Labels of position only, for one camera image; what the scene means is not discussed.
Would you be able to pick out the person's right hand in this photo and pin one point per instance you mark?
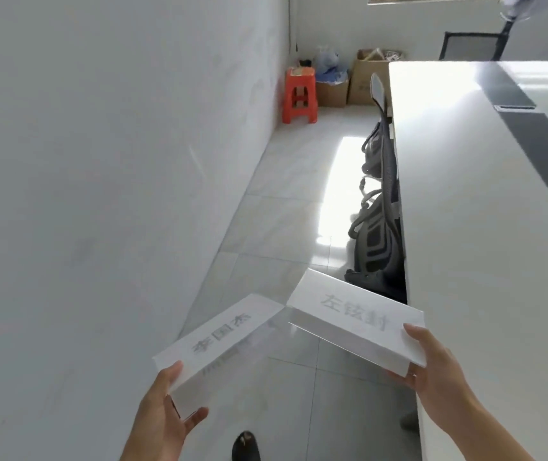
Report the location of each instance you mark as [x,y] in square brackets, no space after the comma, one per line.
[439,379]

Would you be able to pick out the person's left hand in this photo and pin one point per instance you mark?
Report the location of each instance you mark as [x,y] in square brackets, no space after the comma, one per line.
[151,422]

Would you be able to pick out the person's right thumb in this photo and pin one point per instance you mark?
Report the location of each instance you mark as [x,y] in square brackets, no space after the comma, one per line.
[420,340]

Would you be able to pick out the person's left thumb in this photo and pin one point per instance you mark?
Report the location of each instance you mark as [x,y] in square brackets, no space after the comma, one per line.
[171,376]

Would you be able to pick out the clear acrylic name card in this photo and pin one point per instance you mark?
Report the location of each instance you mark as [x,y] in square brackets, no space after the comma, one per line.
[216,345]
[355,316]

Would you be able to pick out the person's right forearm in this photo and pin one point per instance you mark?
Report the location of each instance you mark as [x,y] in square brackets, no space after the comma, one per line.
[485,439]

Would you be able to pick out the grey mesh office chair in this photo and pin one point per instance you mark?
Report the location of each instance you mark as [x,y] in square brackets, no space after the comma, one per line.
[382,139]
[379,249]

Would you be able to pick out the black shoe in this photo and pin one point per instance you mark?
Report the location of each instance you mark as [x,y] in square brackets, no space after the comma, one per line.
[246,447]

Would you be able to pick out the table socket flap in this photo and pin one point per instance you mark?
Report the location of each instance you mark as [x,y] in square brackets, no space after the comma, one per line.
[514,107]

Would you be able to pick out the small cardboard box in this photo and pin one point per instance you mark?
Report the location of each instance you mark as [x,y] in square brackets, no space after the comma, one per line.
[331,93]

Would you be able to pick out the large cardboard box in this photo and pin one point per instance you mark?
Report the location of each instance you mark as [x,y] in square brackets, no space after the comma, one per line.
[363,83]

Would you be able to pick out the orange plastic stool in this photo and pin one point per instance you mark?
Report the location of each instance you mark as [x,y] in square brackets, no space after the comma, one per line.
[299,93]

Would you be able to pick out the blue white plastic bag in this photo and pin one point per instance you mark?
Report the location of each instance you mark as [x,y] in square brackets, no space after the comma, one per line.
[327,62]

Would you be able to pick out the black mesh chair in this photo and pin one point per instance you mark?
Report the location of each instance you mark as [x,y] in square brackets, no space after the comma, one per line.
[468,45]

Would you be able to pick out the standing fan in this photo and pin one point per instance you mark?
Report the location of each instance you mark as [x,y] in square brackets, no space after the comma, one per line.
[519,9]

